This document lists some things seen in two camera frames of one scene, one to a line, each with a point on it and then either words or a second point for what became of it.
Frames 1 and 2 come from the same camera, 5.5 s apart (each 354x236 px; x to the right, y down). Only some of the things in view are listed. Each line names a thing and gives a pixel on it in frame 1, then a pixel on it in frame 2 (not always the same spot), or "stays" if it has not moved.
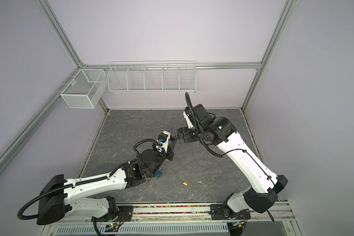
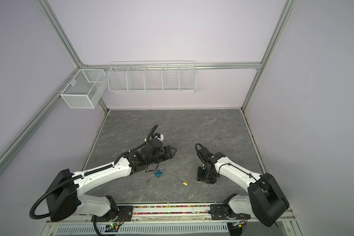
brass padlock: x=185 y=182 stays
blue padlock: x=159 y=173 stays
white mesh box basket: x=85 y=89 stays
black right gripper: x=185 y=133 → x=199 y=175
